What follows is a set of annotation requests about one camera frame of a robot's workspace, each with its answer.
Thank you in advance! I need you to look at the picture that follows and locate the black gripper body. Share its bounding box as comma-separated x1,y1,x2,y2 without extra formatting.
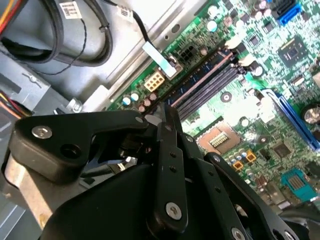
41,147,161,240

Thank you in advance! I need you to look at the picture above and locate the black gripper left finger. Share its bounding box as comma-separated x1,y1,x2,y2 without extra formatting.
3,102,189,234

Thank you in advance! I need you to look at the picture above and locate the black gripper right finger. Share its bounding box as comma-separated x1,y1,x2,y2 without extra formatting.
166,103,301,240

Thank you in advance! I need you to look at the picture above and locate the RAM stick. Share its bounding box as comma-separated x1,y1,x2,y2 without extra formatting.
147,49,235,118

